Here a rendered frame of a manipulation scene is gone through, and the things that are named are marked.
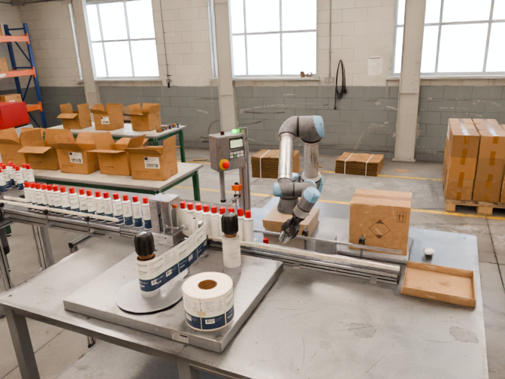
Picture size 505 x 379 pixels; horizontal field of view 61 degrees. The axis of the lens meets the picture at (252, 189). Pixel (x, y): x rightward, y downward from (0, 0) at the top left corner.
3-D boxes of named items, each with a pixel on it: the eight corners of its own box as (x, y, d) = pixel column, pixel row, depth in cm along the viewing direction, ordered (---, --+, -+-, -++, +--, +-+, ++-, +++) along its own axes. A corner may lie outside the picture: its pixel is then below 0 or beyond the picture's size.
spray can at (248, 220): (243, 247, 235) (241, 212, 228) (246, 243, 239) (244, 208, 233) (252, 248, 233) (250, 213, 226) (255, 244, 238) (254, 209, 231)
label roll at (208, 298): (227, 333, 165) (225, 300, 160) (177, 328, 169) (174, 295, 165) (239, 304, 183) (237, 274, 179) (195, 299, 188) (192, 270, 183)
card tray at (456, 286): (400, 294, 195) (400, 286, 193) (406, 267, 217) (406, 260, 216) (474, 307, 183) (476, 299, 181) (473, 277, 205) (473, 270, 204)
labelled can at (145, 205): (143, 229, 263) (138, 198, 256) (148, 226, 267) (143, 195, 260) (149, 231, 260) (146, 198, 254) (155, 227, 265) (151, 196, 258)
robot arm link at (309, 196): (321, 189, 213) (321, 198, 206) (310, 206, 219) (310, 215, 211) (307, 183, 213) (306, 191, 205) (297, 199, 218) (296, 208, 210)
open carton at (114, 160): (87, 177, 412) (80, 139, 400) (122, 162, 459) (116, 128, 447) (126, 180, 397) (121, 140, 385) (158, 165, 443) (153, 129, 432)
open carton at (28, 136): (-8, 168, 461) (-17, 133, 449) (25, 157, 500) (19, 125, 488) (19, 170, 447) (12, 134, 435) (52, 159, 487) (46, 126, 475)
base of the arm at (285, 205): (274, 213, 267) (274, 198, 264) (279, 204, 281) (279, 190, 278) (299, 214, 264) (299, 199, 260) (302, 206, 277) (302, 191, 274)
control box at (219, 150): (210, 168, 237) (208, 134, 231) (237, 163, 245) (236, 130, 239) (219, 172, 229) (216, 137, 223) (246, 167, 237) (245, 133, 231)
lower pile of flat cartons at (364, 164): (334, 173, 662) (334, 159, 655) (343, 164, 707) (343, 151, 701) (377, 177, 635) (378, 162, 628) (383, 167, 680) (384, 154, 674)
